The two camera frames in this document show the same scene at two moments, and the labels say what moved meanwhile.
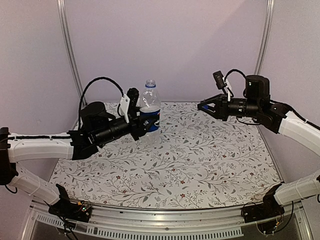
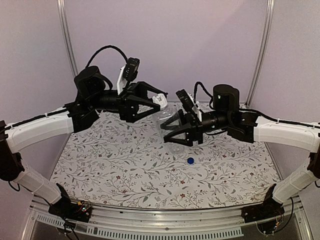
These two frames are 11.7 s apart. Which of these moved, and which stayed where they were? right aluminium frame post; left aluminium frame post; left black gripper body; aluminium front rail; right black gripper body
Moved: right black gripper body; left black gripper body
Stayed: aluminium front rail; left aluminium frame post; right aluminium frame post
